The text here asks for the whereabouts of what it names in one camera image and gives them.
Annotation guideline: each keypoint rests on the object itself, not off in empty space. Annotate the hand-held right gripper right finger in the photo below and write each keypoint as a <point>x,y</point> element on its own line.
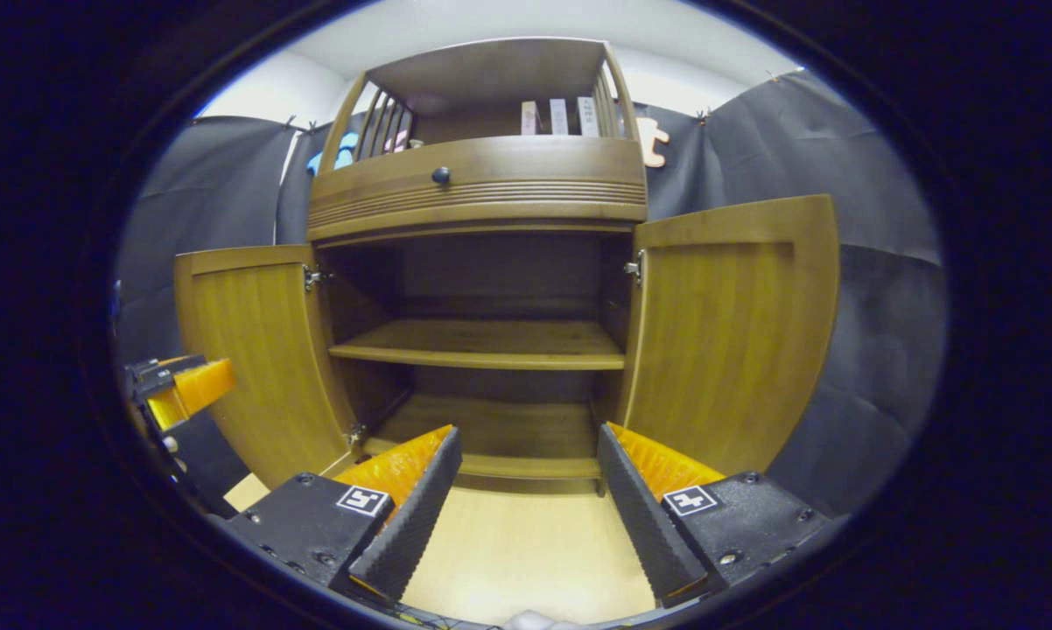
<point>648,534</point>

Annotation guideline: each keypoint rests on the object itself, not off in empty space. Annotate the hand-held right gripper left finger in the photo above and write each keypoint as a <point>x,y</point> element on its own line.
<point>412,525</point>

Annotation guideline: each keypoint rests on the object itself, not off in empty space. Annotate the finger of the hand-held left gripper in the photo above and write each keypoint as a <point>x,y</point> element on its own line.
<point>202,385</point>

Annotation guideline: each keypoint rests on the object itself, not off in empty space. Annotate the wooden shoe cabinet door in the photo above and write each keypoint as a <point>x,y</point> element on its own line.
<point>727,332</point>
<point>255,350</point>

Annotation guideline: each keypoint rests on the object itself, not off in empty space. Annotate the black backdrop cloth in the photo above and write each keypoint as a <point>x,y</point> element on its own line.
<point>885,350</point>

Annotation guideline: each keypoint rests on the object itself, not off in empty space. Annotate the pale pink book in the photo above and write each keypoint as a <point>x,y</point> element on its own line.
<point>530,119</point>

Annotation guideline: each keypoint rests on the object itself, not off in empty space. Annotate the pale purple book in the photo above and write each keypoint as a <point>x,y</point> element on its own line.
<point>559,116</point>

